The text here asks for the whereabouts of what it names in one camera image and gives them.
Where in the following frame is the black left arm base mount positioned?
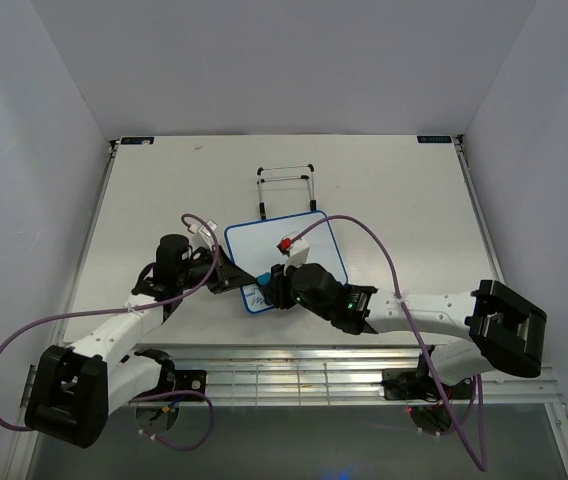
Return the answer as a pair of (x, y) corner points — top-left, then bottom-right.
(165, 369), (208, 404)

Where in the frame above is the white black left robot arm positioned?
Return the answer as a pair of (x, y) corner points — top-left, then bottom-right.
(25, 234), (255, 448)

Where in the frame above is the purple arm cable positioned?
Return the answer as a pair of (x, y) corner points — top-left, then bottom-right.
(0, 213), (223, 451)
(291, 214), (490, 473)

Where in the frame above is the left black corner label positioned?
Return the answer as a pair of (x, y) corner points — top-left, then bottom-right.
(120, 136), (155, 146)

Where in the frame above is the aluminium extrusion frame rail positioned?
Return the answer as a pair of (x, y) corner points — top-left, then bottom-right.
(21, 344), (565, 409)

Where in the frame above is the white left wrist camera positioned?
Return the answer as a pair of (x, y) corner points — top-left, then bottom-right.
(187, 219), (217, 249)

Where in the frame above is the black corner label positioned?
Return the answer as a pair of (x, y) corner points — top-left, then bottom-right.
(416, 135), (452, 144)
(120, 136), (155, 146)

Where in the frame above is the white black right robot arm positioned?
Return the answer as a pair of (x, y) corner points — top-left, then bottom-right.
(257, 263), (547, 397)

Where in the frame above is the right black corner label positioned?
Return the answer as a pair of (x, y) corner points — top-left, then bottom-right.
(416, 135), (452, 144)

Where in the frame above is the black wire whiteboard stand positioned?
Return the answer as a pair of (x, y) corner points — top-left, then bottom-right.
(256, 163), (318, 221)

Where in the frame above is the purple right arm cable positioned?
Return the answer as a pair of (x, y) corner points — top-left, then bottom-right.
(291, 214), (490, 473)

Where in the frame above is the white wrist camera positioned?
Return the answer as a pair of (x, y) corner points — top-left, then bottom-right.
(187, 219), (217, 249)
(277, 231), (310, 271)

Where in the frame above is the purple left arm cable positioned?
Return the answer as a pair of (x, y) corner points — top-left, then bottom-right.
(0, 213), (223, 451)

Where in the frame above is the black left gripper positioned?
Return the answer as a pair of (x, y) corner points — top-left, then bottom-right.
(178, 245), (257, 295)

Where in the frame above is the blue framed whiteboard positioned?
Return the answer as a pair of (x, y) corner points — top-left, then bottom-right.
(224, 211), (348, 315)

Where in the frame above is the blue black whiteboard eraser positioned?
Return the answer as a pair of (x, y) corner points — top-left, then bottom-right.
(256, 272), (273, 289)

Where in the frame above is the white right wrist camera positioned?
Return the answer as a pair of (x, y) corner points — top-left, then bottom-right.
(277, 231), (310, 271)

